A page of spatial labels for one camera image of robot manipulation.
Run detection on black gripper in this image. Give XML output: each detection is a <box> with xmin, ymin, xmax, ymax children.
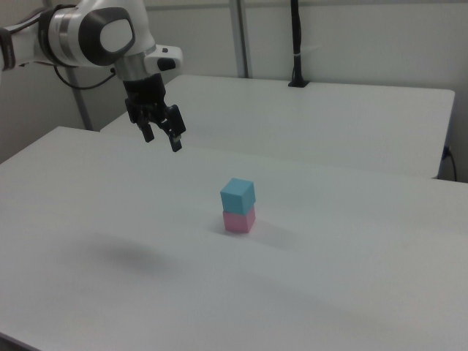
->
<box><xmin>121</xmin><ymin>72</ymin><xmax>186</xmax><ymax>153</ymax></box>

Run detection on blue cube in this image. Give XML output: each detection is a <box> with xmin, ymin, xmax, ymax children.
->
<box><xmin>219</xmin><ymin>177</ymin><xmax>257</xmax><ymax>216</ymax></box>

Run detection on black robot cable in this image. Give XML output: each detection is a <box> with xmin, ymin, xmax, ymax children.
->
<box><xmin>53</xmin><ymin>64</ymin><xmax>118</xmax><ymax>90</ymax></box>

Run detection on white rear table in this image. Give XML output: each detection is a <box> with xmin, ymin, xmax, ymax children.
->
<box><xmin>99</xmin><ymin>74</ymin><xmax>456</xmax><ymax>180</ymax></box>

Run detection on pink cube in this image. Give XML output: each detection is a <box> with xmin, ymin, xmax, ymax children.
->
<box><xmin>222</xmin><ymin>205</ymin><xmax>256</xmax><ymax>234</ymax></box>

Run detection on black camera stand pole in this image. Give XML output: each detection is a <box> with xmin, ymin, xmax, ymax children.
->
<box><xmin>287</xmin><ymin>0</ymin><xmax>311</xmax><ymax>88</ymax></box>

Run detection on black wall cable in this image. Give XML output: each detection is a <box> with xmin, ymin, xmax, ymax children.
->
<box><xmin>442</xmin><ymin>146</ymin><xmax>458</xmax><ymax>181</ymax></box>

